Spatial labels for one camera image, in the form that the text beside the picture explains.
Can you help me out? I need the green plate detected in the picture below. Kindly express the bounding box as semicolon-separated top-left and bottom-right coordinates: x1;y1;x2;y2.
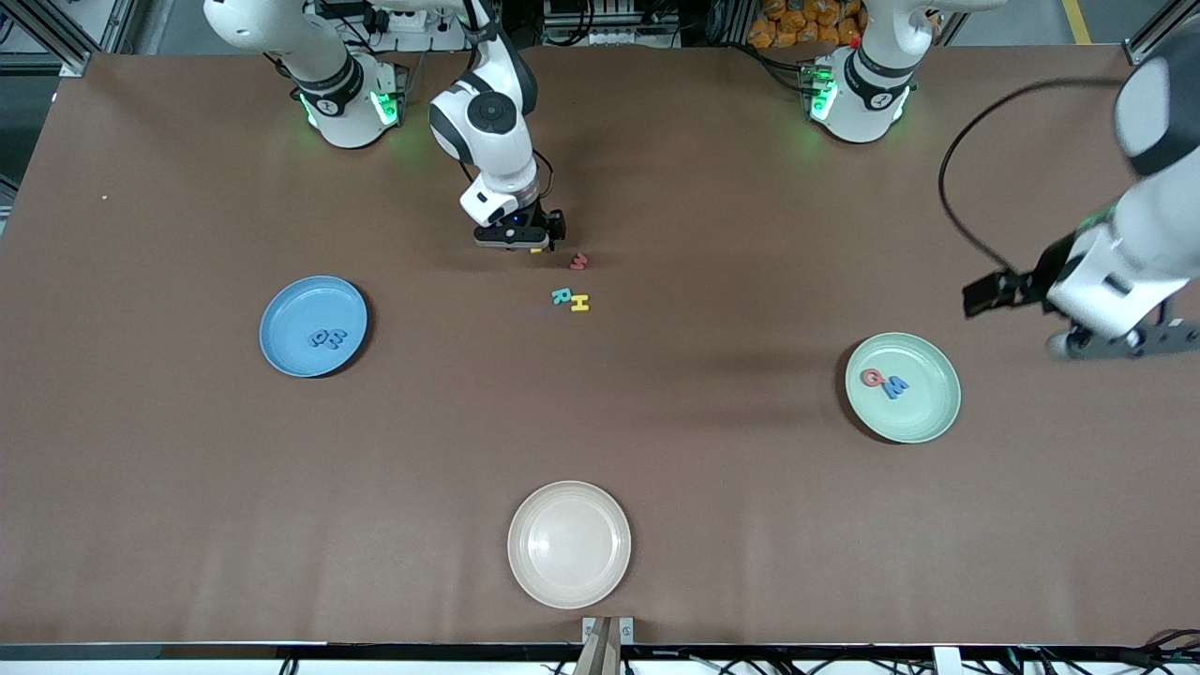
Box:
844;332;963;444

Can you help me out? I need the white power strip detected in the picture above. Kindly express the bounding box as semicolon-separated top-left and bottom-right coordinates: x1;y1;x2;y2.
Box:
370;5;470;53

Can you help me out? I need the grey equipment rack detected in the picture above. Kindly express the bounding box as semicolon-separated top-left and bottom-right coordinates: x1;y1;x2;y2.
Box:
542;0;681;48

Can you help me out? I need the blue plate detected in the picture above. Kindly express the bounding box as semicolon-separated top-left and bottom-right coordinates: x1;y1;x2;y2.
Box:
259;275;369;379

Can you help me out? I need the beige plate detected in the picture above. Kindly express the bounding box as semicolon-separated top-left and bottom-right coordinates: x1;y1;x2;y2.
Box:
507;480;632;610

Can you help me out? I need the orange packaged goods pile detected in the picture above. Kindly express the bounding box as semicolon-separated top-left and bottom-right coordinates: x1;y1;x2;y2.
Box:
747;0;868;50

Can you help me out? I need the black left camera cable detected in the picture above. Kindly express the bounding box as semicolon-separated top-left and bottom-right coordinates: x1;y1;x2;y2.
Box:
939;77;1140;275

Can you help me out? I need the silver aluminium frame post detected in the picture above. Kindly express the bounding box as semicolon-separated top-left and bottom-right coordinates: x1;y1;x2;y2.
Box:
1125;0;1200;67
0;0;128;78

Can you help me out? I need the black cable bundle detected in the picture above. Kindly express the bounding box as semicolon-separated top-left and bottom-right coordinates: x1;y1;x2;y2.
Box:
1106;626;1200;675

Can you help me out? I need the metal camera pole bracket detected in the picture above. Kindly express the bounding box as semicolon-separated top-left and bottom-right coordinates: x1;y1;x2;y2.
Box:
581;616;636;675

